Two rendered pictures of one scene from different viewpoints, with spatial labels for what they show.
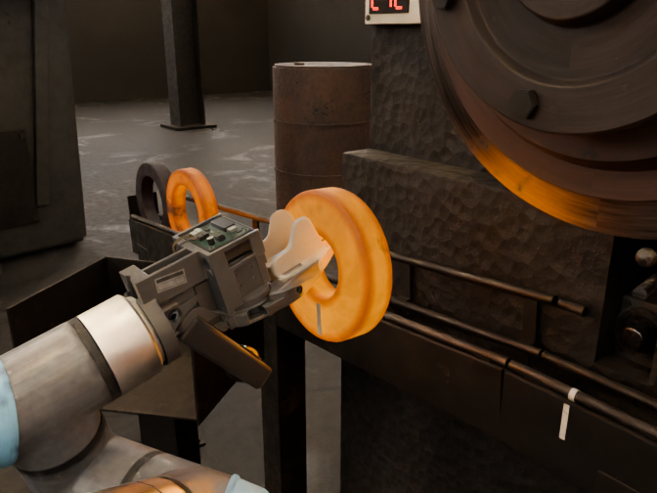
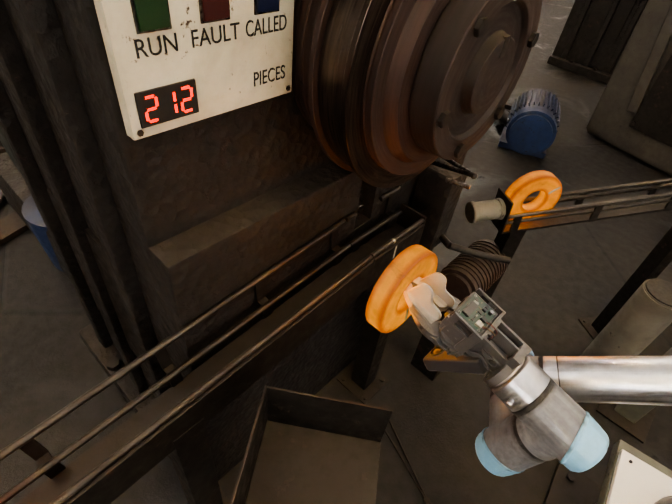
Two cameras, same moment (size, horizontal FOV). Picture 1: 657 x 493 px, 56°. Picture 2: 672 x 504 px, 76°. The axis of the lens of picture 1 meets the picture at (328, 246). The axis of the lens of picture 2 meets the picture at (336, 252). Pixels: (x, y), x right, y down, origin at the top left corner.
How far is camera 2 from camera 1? 1.00 m
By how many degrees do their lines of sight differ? 87
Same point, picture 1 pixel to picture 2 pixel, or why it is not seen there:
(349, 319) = not seen: hidden behind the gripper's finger
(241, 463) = not seen: outside the picture
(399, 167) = (238, 233)
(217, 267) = (498, 314)
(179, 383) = (333, 474)
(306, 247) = (435, 284)
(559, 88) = (467, 137)
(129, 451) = not seen: hidden behind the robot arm
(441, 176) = (275, 213)
